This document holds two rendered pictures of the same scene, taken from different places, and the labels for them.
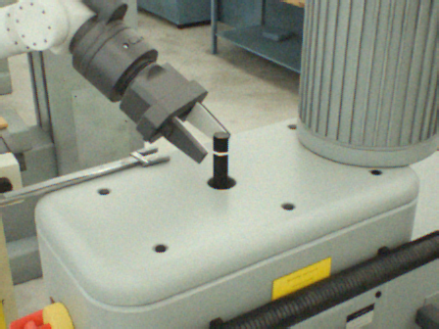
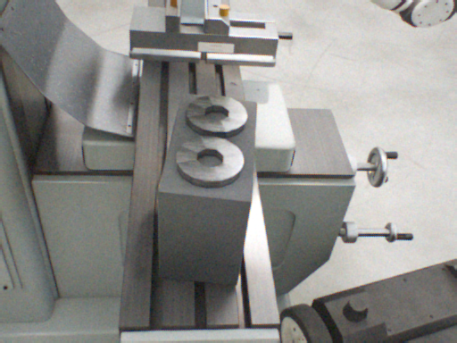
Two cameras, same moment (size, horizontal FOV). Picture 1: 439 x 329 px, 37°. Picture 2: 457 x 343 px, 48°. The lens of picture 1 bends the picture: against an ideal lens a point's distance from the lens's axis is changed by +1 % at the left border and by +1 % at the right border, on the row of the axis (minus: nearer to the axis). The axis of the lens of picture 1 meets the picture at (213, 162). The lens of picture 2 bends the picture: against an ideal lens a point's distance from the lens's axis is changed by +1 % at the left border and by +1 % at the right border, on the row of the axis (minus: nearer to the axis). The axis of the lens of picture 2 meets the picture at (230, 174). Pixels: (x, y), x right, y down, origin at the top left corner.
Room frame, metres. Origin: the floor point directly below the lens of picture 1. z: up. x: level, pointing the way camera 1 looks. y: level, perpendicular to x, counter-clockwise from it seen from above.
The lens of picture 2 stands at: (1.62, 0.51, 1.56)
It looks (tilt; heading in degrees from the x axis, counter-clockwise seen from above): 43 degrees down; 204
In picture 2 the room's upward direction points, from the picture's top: 7 degrees clockwise
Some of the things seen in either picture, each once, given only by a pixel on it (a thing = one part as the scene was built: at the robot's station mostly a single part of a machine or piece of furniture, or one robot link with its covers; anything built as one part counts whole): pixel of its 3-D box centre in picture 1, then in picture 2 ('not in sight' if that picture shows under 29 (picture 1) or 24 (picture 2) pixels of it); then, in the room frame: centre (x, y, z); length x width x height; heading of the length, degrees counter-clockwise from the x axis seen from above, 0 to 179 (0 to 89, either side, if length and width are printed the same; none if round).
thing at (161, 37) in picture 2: not in sight; (204, 27); (0.62, -0.04, 0.97); 0.35 x 0.15 x 0.11; 121
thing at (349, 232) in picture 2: not in sight; (376, 232); (0.56, 0.51, 0.49); 0.22 x 0.06 x 0.06; 123
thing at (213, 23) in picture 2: not in sight; (216, 13); (0.61, -0.02, 1.00); 0.12 x 0.06 x 0.04; 31
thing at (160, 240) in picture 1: (230, 231); not in sight; (0.73, -0.02, 1.81); 0.47 x 0.26 x 0.16; 123
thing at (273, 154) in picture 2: not in sight; (189, 117); (0.73, -0.01, 0.77); 0.50 x 0.35 x 0.12; 123
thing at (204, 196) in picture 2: not in sight; (209, 184); (1.12, 0.26, 1.01); 0.22 x 0.12 x 0.20; 24
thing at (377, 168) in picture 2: not in sight; (364, 167); (0.46, 0.41, 0.61); 0.16 x 0.12 x 0.12; 123
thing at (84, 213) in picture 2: not in sight; (194, 213); (0.71, 0.01, 0.41); 0.80 x 0.30 x 0.60; 123
